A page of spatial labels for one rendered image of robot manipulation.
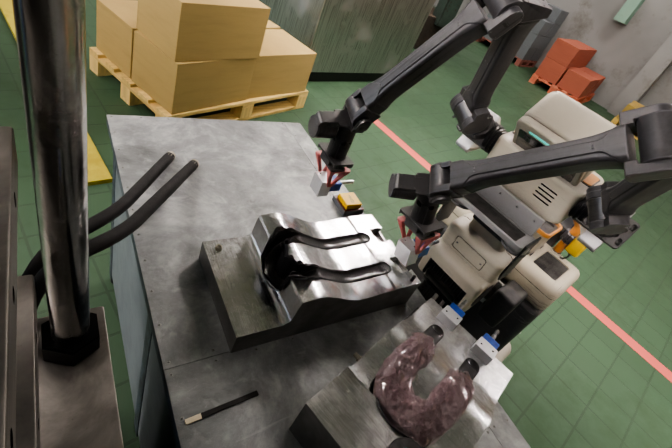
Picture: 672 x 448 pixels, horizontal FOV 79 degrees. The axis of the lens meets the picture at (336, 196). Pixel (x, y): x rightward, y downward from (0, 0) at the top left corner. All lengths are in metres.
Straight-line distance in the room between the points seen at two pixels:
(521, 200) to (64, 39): 1.13
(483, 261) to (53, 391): 1.13
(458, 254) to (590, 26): 8.91
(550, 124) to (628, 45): 8.76
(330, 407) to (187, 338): 0.33
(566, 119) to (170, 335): 1.05
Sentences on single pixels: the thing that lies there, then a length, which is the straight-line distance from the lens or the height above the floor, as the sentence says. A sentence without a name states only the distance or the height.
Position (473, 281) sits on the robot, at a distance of 1.40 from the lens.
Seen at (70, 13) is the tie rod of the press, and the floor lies 1.42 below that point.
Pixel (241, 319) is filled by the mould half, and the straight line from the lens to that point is 0.90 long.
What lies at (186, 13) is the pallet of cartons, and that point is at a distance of 2.54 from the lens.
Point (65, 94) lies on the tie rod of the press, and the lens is 0.54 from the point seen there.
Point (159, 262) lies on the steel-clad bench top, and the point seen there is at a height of 0.80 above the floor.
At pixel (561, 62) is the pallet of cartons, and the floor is 0.53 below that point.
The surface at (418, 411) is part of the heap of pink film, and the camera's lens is 0.90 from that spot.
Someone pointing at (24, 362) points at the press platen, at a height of 1.04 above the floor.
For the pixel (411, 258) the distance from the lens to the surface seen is 1.08.
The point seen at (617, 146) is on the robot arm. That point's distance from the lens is 0.78.
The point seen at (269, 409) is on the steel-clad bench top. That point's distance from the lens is 0.90.
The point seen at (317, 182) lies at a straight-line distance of 1.16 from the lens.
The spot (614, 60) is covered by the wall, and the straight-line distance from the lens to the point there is 9.94.
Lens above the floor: 1.60
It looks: 35 degrees down
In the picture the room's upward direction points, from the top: 25 degrees clockwise
